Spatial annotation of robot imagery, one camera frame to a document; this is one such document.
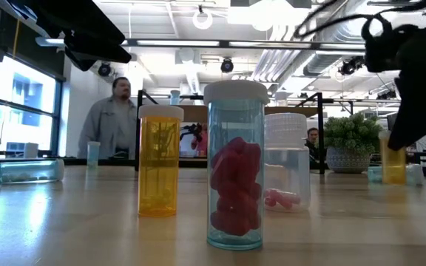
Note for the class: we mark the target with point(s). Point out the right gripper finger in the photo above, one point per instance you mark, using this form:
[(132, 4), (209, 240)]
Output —
[(424, 111)]

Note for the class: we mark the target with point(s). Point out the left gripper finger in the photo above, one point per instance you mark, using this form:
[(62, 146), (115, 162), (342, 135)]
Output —
[(102, 31), (87, 55)]

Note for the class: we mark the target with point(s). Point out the orange pill bottle white cap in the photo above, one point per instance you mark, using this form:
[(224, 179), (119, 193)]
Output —
[(390, 166), (159, 166)]

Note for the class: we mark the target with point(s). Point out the teal pill bottle white cap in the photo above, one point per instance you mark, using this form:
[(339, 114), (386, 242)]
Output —
[(375, 174)]

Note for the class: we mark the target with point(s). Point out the light blue pill bottle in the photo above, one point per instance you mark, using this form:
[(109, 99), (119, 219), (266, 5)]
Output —
[(175, 98)]

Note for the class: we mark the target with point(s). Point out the small clear vial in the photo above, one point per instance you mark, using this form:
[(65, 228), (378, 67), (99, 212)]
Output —
[(93, 155)]

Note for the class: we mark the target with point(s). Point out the blue bottle with white pills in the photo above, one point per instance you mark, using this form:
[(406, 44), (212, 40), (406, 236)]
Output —
[(28, 171)]

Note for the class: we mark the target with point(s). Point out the clear bottle with pink pills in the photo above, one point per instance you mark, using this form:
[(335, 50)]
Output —
[(288, 166)]

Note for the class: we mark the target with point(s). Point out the blue bottle with red pills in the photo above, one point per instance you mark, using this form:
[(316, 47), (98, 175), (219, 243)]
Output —
[(235, 184)]

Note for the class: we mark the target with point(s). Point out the wooden shelf with black legs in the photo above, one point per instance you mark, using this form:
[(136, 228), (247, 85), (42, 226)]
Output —
[(194, 114)]

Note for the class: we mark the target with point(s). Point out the black ceiling spotlight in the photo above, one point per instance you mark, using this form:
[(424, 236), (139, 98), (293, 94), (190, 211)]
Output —
[(227, 65), (104, 69), (348, 67)]

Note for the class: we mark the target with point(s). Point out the person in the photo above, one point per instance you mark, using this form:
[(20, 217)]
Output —
[(313, 138), (202, 144), (105, 122)]

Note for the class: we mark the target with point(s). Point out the green plant in grey pot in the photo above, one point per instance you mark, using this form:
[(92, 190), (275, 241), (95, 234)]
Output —
[(350, 136)]

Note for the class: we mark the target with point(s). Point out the long ceiling light bar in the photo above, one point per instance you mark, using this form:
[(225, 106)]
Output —
[(179, 43)]

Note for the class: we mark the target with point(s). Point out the white box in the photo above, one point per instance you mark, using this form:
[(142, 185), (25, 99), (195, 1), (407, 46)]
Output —
[(31, 150)]

